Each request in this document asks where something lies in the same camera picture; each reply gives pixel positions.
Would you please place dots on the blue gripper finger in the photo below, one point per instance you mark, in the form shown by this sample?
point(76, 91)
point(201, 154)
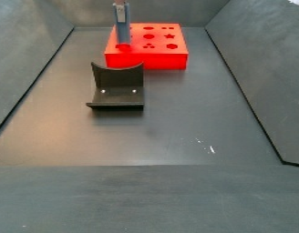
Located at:
point(121, 13)

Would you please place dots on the red shape sorter block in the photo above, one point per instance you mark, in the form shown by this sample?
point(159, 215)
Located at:
point(156, 46)

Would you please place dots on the black curved holder stand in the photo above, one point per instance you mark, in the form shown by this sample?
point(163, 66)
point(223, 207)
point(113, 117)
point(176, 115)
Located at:
point(119, 87)

